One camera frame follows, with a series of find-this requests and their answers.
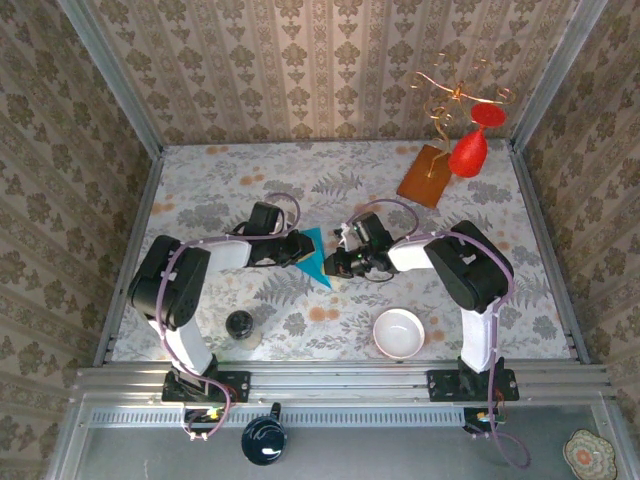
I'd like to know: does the aluminium side rail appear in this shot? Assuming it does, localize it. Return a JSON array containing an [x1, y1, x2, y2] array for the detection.
[[93, 149, 165, 369], [508, 141, 592, 365]]

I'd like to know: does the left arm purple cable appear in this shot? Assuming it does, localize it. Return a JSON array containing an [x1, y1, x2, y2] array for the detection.
[[155, 192, 302, 442]]

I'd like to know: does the slotted grey cable duct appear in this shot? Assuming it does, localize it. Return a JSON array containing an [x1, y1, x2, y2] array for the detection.
[[82, 405, 471, 429]]

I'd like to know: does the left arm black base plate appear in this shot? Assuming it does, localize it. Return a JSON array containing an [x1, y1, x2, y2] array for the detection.
[[162, 370, 251, 404]]

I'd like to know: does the aluminium mounting rail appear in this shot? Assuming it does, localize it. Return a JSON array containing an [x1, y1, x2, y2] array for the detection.
[[74, 360, 614, 401]]

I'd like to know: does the patterned scalloped coaster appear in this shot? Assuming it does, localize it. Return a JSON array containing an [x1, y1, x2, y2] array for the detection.
[[563, 428, 617, 480]]

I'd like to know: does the floral table cloth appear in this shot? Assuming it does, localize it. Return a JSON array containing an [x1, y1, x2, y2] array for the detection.
[[112, 141, 574, 362]]

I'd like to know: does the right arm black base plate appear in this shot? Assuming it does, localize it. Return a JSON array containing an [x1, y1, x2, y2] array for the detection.
[[426, 368, 520, 403]]

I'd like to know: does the dark blue mug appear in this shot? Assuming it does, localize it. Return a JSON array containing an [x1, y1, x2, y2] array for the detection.
[[240, 402, 289, 467]]

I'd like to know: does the blue paper sheet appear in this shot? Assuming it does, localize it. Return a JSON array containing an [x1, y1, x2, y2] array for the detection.
[[294, 227, 334, 291]]

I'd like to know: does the white bowl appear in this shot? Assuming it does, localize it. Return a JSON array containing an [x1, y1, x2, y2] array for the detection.
[[372, 308, 426, 360]]

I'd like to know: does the aluminium frame post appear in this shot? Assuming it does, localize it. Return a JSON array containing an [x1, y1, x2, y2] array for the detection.
[[509, 0, 609, 151], [56, 0, 165, 157]]

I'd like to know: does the small electronics board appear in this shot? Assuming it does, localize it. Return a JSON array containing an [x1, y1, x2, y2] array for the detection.
[[462, 407, 506, 437], [180, 405, 225, 442]]

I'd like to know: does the red wine glass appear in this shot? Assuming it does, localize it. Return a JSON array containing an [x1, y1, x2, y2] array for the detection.
[[447, 102, 507, 180]]

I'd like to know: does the gold wire stand wooden base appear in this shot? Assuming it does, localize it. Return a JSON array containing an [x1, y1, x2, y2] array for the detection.
[[396, 49, 519, 210]]

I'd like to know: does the small black jar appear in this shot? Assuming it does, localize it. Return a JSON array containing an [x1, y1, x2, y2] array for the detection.
[[224, 309, 255, 341]]

